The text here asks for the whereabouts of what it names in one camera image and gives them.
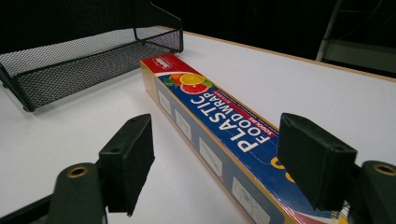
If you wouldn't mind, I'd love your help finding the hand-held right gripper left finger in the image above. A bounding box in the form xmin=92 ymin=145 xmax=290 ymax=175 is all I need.
xmin=98 ymin=113 xmax=156 ymax=217

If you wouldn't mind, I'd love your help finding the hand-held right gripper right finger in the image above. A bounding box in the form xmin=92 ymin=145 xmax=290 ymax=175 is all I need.
xmin=276 ymin=112 xmax=359 ymax=212

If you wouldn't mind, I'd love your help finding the blue plastic wrap box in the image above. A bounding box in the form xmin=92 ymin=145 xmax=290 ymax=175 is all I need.
xmin=139 ymin=52 xmax=351 ymax=224

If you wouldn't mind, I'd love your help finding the black mesh desk tray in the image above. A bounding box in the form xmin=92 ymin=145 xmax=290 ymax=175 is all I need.
xmin=0 ymin=0 xmax=184 ymax=113

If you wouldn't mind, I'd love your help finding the grey metal stand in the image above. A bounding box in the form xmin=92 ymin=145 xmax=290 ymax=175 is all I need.
xmin=315 ymin=0 xmax=396 ymax=75

